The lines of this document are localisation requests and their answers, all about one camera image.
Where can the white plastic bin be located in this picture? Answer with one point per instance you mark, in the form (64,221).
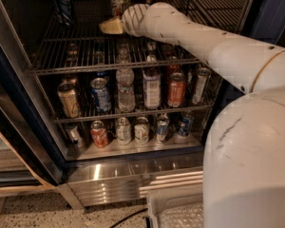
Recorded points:
(160,200)

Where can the silver can bottom left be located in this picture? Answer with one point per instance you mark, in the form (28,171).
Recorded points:
(74,135)

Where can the middle wire shelf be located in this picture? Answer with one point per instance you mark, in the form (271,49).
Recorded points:
(166,69)

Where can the blue silver can bottom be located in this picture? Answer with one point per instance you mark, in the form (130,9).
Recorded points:
(162,128)

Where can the white green 7up can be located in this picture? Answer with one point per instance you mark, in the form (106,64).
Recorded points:
(118,7)

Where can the orange soda can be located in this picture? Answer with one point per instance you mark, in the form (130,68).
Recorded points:
(176,89)

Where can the clear water bottle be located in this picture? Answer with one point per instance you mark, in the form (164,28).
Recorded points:
(125,81)

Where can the bubble wrap sheet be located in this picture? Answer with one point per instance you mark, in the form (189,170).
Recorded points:
(185,216)

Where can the stainless steel fridge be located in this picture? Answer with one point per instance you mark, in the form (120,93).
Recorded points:
(91,175)

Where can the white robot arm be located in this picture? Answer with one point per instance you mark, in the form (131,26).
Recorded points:
(244,158)

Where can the blue pepsi can bottom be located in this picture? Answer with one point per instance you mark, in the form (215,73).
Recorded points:
(184,123)

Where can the purple label bottle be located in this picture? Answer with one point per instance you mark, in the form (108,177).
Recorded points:
(151,87)

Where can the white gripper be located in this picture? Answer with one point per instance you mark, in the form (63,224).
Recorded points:
(132,19)

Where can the slim silver red can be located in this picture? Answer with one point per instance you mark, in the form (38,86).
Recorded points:
(203,75)

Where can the red can bottom shelf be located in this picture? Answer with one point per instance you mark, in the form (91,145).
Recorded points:
(99,134)

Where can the blue pepsi can middle shelf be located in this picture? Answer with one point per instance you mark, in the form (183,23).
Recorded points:
(101,95)

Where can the top wire shelf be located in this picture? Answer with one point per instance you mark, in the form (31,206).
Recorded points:
(65,50)

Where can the white red can bottom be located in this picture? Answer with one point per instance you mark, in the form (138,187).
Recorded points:
(141,130)

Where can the open fridge door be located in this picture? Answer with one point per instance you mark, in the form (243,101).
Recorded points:
(25,168)

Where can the gold can middle shelf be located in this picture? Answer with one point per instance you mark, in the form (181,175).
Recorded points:
(69,98)

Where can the wire shelf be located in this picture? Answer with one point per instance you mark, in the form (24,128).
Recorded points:
(65,50)
(166,69)

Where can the white green can bottom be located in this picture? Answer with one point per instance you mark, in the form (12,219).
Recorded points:
(123,131)

